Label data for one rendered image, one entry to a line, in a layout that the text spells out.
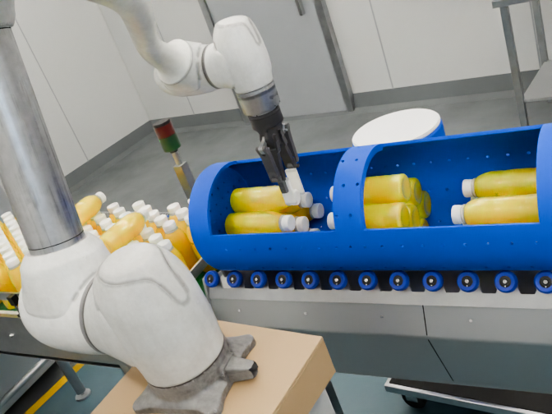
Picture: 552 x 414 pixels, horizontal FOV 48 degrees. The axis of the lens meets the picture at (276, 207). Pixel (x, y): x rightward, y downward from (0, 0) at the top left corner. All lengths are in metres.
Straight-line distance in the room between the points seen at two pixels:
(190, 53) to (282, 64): 4.25
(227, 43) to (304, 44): 4.11
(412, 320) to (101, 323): 0.69
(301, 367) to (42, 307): 0.46
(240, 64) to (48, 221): 0.52
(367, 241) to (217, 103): 5.13
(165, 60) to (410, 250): 0.65
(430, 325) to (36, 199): 0.84
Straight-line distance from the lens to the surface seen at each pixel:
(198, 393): 1.09
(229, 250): 1.50
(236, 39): 1.34
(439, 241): 1.25
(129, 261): 1.02
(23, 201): 1.13
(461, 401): 2.25
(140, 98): 7.07
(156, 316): 1.00
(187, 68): 1.40
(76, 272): 1.13
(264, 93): 1.37
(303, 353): 1.10
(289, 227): 1.47
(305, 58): 5.49
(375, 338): 1.49
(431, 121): 1.95
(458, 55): 4.96
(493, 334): 1.38
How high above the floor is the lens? 1.75
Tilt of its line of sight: 25 degrees down
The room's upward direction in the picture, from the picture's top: 21 degrees counter-clockwise
